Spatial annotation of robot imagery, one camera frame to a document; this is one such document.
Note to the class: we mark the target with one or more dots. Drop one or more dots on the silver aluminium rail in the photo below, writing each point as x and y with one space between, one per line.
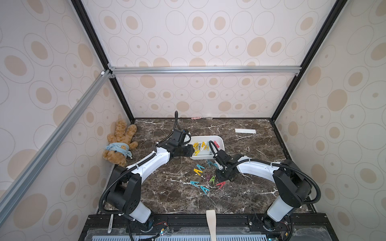
206 70
34 168

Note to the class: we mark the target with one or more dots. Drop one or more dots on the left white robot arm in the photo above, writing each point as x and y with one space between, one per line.
123 195

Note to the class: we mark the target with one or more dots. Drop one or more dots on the white paper strip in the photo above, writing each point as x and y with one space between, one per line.
245 131

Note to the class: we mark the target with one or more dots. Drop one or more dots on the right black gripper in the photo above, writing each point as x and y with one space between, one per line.
223 173

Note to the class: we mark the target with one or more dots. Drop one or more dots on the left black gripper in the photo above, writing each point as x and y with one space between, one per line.
190 152

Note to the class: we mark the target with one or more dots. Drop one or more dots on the silver aluminium rail back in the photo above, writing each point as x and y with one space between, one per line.
206 70

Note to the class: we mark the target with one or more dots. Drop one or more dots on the brown teddy bear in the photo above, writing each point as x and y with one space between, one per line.
118 151

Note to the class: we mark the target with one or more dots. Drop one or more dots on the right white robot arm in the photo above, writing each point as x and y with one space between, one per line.
292 184

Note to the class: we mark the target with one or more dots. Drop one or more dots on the white plastic storage box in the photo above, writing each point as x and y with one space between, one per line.
209 140

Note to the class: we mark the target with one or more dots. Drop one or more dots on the silver aluminium rail left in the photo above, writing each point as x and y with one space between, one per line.
34 168

